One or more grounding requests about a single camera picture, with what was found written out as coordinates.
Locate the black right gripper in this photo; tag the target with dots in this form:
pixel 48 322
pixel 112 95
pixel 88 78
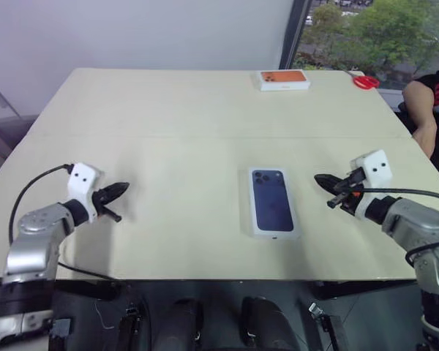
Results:
pixel 353 183

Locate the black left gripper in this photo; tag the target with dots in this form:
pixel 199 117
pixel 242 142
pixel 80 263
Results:
pixel 100 203

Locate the white phone box lid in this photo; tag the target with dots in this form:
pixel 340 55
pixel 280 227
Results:
pixel 272 204

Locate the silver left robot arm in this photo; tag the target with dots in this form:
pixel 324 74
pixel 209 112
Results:
pixel 33 234

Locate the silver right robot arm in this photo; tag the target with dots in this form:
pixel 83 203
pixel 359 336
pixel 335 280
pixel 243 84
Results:
pixel 417 223

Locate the person's bare forearm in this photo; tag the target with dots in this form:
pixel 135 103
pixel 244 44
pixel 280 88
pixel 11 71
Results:
pixel 422 120

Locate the orange print phone box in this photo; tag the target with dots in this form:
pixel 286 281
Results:
pixel 283 79

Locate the dark rounded shape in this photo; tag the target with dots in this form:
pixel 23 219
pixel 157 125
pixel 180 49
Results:
pixel 181 325

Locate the green tree outside window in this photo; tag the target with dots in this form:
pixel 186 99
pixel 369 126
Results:
pixel 380 33

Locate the black table frame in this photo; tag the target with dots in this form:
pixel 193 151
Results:
pixel 95 290

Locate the dark window frame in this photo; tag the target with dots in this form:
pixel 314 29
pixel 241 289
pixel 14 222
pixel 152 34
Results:
pixel 296 33

